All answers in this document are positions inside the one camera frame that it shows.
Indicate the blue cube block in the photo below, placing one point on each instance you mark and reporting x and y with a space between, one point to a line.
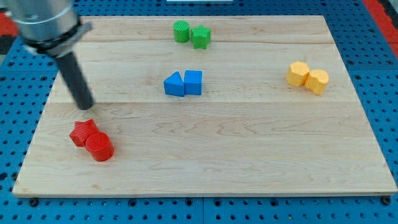
193 82

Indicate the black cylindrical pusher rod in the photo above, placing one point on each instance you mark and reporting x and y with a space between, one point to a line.
75 81

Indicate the yellow hexagon block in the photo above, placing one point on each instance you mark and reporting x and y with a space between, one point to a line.
297 73

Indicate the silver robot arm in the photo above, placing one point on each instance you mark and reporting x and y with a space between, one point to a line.
49 27

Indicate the green star block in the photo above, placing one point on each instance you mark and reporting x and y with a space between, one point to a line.
200 37

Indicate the blue triangle block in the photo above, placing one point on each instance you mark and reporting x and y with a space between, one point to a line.
173 85

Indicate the yellow heart block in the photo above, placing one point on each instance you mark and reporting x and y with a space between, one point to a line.
317 81

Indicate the light wooden board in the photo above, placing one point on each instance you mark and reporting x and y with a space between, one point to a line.
249 133

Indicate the red star block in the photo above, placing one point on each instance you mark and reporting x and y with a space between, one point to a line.
81 131

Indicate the green cylinder block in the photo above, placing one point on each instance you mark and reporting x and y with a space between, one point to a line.
181 31

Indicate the red cylinder block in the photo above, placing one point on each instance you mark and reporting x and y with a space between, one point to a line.
99 146

